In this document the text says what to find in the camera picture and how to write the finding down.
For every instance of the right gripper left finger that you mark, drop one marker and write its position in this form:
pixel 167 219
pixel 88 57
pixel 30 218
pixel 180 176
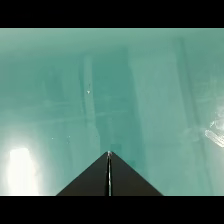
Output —
pixel 93 180

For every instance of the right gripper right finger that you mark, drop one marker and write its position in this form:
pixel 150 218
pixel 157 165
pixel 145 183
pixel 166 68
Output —
pixel 128 181

